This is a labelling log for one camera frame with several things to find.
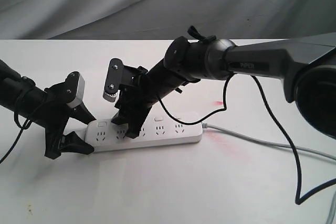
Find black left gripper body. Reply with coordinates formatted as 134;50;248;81
45;81;73;159

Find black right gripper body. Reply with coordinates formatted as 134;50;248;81
114;66;163;116

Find white five-outlet power strip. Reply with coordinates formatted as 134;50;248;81
85;114;203;153

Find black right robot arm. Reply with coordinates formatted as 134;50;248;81
104;33;335;138

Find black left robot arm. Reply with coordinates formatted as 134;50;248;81
1;61;95;159

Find grey backdrop cloth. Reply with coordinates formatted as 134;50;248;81
1;0;335;40

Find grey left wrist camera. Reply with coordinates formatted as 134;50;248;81
65;71;85;109

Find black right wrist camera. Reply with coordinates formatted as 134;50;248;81
103;58;124;103

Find grey power cord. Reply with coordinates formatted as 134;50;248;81
202;122;336;224

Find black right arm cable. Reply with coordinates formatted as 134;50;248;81
157;73;336;205

